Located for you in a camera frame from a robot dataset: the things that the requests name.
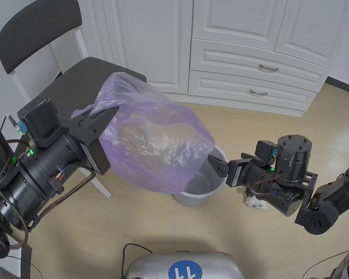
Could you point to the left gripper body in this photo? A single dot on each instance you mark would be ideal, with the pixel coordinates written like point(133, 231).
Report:
point(67, 153)

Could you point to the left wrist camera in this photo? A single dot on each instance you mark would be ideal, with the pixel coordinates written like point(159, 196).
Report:
point(40, 118)

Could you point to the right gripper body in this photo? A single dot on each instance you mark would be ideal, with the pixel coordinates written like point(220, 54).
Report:
point(235, 173)

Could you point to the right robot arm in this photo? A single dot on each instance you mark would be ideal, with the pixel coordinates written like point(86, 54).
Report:
point(293, 155)

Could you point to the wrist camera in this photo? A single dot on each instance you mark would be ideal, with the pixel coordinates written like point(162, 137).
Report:
point(40, 118)
point(263, 153)

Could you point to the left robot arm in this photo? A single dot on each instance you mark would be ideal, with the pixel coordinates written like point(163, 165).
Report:
point(26, 196)

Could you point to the purple plastic bag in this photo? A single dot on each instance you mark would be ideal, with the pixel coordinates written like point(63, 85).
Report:
point(151, 144)

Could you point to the grey and white chair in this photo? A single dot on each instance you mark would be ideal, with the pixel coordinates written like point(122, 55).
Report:
point(40, 25)

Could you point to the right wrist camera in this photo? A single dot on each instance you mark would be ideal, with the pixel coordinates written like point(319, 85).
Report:
point(263, 153)

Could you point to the white trash bin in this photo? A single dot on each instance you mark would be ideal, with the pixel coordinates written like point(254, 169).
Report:
point(192, 199)

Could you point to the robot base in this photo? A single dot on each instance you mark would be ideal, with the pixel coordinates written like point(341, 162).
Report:
point(215, 263)

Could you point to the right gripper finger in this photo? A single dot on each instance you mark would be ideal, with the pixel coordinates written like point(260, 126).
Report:
point(224, 165)

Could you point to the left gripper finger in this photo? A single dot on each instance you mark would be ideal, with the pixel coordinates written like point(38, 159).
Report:
point(100, 123)

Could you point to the crumpled white paper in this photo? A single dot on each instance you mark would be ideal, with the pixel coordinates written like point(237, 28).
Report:
point(257, 204)

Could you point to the white wardrobe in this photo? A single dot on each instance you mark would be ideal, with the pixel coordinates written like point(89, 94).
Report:
point(235, 10)

